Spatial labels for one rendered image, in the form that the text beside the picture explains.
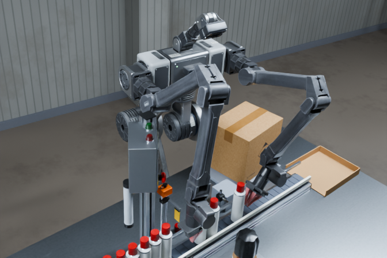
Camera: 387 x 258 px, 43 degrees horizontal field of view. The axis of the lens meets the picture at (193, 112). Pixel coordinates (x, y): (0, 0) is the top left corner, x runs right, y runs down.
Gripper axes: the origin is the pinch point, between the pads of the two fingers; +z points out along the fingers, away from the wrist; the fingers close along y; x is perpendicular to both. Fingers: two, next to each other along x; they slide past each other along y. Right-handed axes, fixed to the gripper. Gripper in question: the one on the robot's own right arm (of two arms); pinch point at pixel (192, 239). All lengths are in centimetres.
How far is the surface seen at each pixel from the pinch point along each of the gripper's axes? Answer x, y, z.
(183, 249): 7.4, 2.7, 13.4
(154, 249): 4.6, -14.5, -0.9
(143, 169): 7.5, -16.8, -38.1
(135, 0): 236, 139, -2
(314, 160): 16, 103, 19
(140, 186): 8.1, -17.7, -30.7
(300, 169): 15, 90, 19
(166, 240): 4.4, -9.0, -2.0
